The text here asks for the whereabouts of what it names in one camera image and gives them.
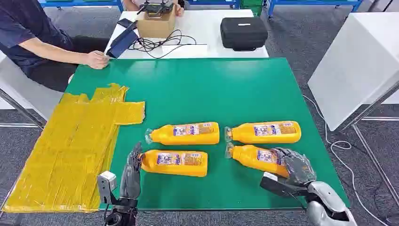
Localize black carrying case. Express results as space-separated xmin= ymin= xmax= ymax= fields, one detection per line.
xmin=220 ymin=16 xmax=269 ymax=52

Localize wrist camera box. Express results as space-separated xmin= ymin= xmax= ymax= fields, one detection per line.
xmin=260 ymin=171 xmax=309 ymax=198
xmin=97 ymin=170 xmax=118 ymax=205

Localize short blue metal rack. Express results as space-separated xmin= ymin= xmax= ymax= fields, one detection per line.
xmin=38 ymin=0 xmax=125 ymax=13

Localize white side table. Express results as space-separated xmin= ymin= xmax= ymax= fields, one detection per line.
xmin=307 ymin=12 xmax=399 ymax=132

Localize long blue metal rack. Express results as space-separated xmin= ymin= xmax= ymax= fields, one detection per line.
xmin=187 ymin=0 xmax=364 ymax=19

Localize metal table legs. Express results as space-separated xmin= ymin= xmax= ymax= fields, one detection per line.
xmin=341 ymin=81 xmax=399 ymax=207

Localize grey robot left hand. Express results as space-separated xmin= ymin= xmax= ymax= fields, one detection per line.
xmin=120 ymin=142 xmax=144 ymax=200

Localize black phone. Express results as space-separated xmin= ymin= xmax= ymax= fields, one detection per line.
xmin=117 ymin=18 xmax=135 ymax=29

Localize seated person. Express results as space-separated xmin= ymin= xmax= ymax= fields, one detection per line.
xmin=0 ymin=0 xmax=110 ymax=93

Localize white bench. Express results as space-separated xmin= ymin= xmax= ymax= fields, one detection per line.
xmin=0 ymin=51 xmax=69 ymax=130

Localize orange drink bottle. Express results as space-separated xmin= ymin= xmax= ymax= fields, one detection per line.
xmin=225 ymin=143 xmax=290 ymax=178
xmin=224 ymin=121 xmax=302 ymax=145
xmin=144 ymin=121 xmax=220 ymax=146
xmin=139 ymin=149 xmax=208 ymax=178

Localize white floor cable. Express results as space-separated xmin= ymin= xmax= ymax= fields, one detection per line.
xmin=302 ymin=94 xmax=390 ymax=226

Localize black cables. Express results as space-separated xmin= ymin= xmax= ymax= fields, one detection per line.
xmin=128 ymin=29 xmax=198 ymax=59

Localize green table mat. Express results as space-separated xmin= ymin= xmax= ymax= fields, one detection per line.
xmin=65 ymin=57 xmax=351 ymax=210

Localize dark blue tablet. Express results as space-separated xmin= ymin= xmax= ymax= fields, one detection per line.
xmin=106 ymin=20 xmax=139 ymax=59

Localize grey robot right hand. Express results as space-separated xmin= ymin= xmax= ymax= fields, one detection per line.
xmin=270 ymin=147 xmax=317 ymax=188

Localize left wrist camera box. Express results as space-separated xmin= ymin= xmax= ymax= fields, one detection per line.
xmin=97 ymin=170 xmax=118 ymax=205

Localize cardboard box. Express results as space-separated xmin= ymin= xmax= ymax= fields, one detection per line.
xmin=136 ymin=8 xmax=177 ymax=39

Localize yellow plastic sheet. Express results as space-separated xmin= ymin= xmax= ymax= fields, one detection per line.
xmin=2 ymin=83 xmax=146 ymax=213

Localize green crate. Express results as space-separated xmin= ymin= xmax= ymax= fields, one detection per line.
xmin=239 ymin=0 xmax=264 ymax=17

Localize person's hand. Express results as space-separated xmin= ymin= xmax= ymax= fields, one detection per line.
xmin=85 ymin=50 xmax=110 ymax=70

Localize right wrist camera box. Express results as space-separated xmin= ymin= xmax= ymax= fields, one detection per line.
xmin=260 ymin=171 xmax=309 ymax=198

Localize black handheld controller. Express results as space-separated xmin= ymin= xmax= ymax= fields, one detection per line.
xmin=136 ymin=1 xmax=175 ymax=16

